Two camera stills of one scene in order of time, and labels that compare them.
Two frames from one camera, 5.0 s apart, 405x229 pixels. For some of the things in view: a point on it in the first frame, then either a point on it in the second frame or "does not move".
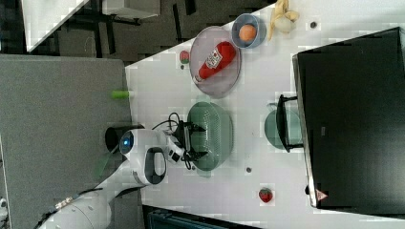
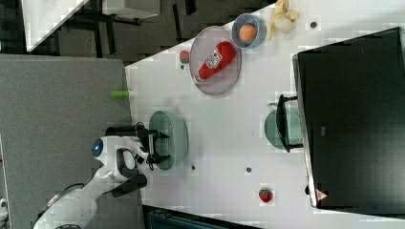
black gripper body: x=183 y=139 -> x=147 y=139
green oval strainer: x=217 y=137 -> x=176 y=142
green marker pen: x=119 y=93 does not move
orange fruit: x=247 y=32 does not move
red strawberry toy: x=266 y=195 does not move
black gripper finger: x=194 y=128 -> x=158 y=134
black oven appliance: x=351 y=98 does not move
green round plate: x=293 y=127 does not move
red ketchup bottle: x=223 y=53 does not move
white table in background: x=43 y=17 does not move
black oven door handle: x=283 y=123 does not move
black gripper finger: x=196 y=156 -> x=159 y=158
